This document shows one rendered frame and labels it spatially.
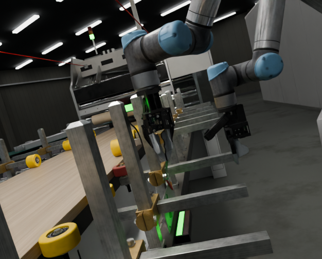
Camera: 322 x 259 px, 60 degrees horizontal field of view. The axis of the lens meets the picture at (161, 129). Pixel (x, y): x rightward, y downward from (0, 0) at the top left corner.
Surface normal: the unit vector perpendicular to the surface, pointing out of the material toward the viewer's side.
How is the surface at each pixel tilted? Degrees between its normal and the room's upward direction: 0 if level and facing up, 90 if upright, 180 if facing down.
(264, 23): 75
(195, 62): 90
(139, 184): 90
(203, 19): 116
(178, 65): 90
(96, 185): 90
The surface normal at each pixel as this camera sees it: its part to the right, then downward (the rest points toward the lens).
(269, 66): 0.10, 0.09
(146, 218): -0.14, 0.15
